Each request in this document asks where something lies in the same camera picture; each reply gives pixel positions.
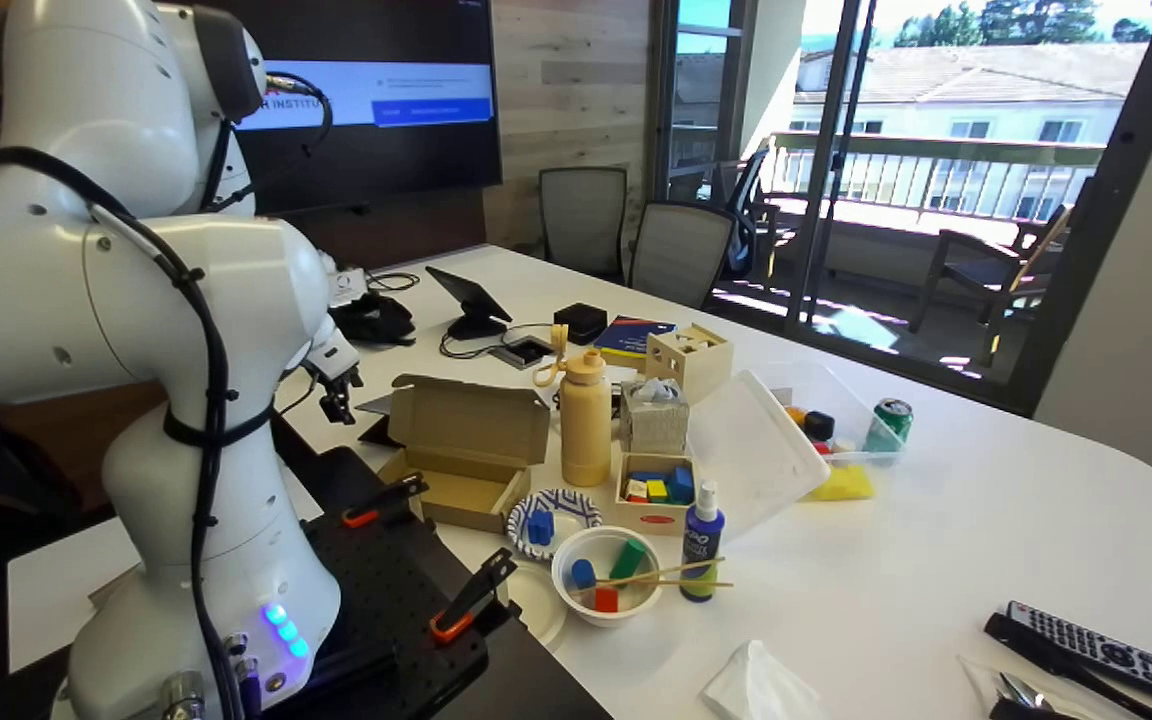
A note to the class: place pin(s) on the dark balcony chair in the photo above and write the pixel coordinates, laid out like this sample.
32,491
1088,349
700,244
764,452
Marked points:
980,265

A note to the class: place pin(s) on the black pouch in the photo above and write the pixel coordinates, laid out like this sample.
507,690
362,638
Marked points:
372,321

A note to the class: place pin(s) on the black tablet on stand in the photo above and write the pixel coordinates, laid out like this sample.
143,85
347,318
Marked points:
471,298

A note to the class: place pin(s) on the red toy block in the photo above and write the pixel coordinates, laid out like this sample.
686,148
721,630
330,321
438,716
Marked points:
607,602

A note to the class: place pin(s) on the grey mesh office chair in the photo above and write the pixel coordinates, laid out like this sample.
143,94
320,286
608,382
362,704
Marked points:
678,252
585,223

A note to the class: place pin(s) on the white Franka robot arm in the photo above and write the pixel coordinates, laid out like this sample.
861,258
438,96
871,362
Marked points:
96,282

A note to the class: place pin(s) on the black remote control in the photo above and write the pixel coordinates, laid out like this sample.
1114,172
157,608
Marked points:
1110,658

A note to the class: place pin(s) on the blue spray bottle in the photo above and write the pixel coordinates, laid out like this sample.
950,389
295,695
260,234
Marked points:
700,546

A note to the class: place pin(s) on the open cardboard box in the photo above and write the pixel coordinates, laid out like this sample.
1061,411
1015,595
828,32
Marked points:
471,424

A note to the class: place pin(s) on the small blue toy block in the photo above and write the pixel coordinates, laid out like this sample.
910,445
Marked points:
583,575

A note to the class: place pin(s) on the blue patterned plate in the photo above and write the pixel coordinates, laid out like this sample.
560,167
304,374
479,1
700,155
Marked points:
576,505

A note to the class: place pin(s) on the yellow mustard bottle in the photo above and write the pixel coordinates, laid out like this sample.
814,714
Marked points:
585,424

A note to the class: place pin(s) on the wooden chopsticks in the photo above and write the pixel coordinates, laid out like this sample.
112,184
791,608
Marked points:
671,577

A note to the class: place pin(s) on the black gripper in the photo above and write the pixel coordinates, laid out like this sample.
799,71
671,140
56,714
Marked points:
333,354

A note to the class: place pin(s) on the white napkin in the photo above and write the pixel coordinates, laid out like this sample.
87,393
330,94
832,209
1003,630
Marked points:
757,686

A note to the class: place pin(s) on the white paper sheet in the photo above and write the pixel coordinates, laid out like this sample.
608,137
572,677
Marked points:
56,602

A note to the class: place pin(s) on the teal drink can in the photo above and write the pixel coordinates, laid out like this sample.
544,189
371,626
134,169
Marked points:
890,424

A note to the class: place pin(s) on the black clamp orange tip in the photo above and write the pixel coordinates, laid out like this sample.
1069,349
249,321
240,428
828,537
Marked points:
479,598
387,502

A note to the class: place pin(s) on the small grey carton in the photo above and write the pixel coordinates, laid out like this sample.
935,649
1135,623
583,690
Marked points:
659,421

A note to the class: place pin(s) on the clear plastic storage bin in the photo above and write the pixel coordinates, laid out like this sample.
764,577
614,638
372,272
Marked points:
749,452

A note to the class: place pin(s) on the dark chair by door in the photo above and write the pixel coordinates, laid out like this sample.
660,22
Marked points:
754,214

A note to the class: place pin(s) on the black mounting board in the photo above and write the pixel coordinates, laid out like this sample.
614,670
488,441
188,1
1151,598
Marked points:
388,602

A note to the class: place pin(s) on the black round toy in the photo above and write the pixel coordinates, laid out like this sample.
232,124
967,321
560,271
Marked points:
818,424

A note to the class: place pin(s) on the wall television screen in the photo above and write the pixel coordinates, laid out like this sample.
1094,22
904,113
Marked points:
388,94

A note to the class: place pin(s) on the small black box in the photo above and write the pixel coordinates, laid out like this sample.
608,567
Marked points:
583,321

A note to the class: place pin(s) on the green toy block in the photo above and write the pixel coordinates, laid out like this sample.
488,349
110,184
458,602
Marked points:
630,561

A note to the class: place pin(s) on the white bowl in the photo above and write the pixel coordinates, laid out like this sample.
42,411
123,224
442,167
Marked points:
576,606

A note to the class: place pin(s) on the blue book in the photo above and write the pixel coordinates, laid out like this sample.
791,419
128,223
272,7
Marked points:
630,341

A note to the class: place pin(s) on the wooden shape sorter cube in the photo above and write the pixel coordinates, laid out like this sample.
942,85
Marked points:
693,362

